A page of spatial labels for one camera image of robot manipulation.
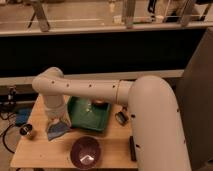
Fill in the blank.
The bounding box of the small black clamp device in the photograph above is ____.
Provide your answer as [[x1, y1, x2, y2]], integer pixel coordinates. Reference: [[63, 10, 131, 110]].
[[115, 107, 129, 126]]

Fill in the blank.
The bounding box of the grey cabinet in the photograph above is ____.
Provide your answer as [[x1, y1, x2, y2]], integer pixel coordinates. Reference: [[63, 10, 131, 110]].
[[176, 27, 213, 171]]

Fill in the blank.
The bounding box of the black cable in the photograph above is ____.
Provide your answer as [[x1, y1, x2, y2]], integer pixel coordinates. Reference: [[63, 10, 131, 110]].
[[1, 113, 18, 155]]

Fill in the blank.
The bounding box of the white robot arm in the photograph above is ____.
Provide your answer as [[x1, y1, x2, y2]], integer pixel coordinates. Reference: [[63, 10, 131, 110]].
[[32, 67, 192, 171]]

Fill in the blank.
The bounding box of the black remote control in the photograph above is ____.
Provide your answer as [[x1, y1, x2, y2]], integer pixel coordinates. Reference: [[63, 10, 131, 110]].
[[129, 136, 137, 161]]

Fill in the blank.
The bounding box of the metal can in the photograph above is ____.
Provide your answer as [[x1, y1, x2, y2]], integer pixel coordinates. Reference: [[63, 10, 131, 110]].
[[19, 124, 36, 140]]

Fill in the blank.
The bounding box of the green plastic tray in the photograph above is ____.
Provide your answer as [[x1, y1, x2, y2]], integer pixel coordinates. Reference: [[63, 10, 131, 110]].
[[67, 97, 111, 132]]

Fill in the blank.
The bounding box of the wooden table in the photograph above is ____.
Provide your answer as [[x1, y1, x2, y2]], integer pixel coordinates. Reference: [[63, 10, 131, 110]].
[[10, 96, 137, 170]]

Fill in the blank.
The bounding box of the purple bowl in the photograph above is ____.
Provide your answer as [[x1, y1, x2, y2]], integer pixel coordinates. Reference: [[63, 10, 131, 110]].
[[70, 136, 101, 170]]

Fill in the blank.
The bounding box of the blue box on floor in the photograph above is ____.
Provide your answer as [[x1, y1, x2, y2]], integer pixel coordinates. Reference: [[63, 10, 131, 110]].
[[15, 108, 32, 126]]

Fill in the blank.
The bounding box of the blue sponge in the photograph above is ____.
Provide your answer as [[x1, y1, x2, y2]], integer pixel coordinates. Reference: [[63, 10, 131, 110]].
[[47, 122, 70, 141]]

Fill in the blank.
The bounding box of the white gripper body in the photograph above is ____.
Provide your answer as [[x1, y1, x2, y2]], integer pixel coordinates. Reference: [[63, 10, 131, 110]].
[[45, 107, 71, 129]]

